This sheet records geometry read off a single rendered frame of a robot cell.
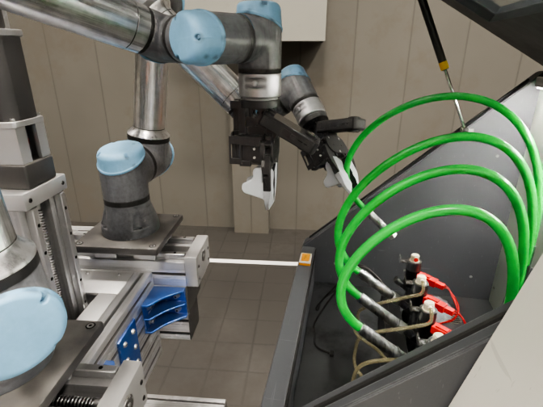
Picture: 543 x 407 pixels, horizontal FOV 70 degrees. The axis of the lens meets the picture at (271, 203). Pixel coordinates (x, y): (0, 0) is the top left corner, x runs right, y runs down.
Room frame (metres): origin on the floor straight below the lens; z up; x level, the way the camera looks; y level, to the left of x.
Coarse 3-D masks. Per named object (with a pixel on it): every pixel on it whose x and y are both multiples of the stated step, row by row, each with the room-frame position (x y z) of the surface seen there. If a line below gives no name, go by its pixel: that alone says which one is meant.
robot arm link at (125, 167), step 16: (112, 144) 1.00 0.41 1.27; (128, 144) 1.00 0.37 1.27; (112, 160) 0.92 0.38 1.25; (128, 160) 0.93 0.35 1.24; (144, 160) 0.97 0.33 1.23; (112, 176) 0.92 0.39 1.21; (128, 176) 0.92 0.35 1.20; (144, 176) 0.96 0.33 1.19; (112, 192) 0.92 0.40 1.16; (128, 192) 0.92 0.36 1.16; (144, 192) 0.95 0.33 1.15
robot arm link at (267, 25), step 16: (256, 0) 0.68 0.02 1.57; (256, 16) 0.68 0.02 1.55; (272, 16) 0.69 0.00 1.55; (256, 32) 0.66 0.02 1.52; (272, 32) 0.69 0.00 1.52; (256, 48) 0.66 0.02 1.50; (272, 48) 0.69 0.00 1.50; (240, 64) 0.70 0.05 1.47; (256, 64) 0.68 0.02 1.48; (272, 64) 0.69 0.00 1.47
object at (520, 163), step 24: (432, 144) 0.60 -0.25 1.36; (504, 144) 0.59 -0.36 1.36; (384, 168) 0.62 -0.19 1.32; (528, 168) 0.58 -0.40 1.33; (360, 192) 0.63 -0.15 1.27; (528, 192) 0.58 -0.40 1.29; (528, 216) 0.58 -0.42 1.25; (336, 240) 0.63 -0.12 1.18; (528, 264) 0.57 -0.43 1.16; (384, 288) 0.61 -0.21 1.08
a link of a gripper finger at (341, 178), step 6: (336, 162) 0.85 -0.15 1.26; (342, 162) 0.87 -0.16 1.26; (330, 168) 0.86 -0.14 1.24; (342, 168) 0.85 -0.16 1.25; (330, 174) 0.86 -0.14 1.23; (336, 174) 0.84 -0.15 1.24; (342, 174) 0.83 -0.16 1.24; (324, 180) 0.87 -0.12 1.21; (330, 180) 0.85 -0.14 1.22; (336, 180) 0.84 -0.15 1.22; (342, 180) 0.83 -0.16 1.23; (348, 180) 0.83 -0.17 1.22; (330, 186) 0.85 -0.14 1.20; (348, 186) 0.83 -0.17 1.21; (348, 192) 0.82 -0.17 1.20
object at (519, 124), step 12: (432, 96) 0.76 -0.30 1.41; (444, 96) 0.75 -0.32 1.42; (456, 96) 0.74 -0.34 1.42; (468, 96) 0.73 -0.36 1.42; (480, 96) 0.72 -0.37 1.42; (396, 108) 0.80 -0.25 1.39; (408, 108) 0.79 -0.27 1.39; (492, 108) 0.71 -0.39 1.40; (504, 108) 0.69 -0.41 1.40; (384, 120) 0.81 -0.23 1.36; (516, 120) 0.68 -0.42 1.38; (528, 132) 0.67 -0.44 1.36; (528, 144) 0.67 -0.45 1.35; (348, 156) 0.85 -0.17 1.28; (348, 168) 0.85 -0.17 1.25; (540, 168) 0.65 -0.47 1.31; (540, 180) 0.65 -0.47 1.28; (540, 192) 0.65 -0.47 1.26; (360, 204) 0.83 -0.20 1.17; (540, 204) 0.64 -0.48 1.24; (540, 216) 0.64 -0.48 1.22
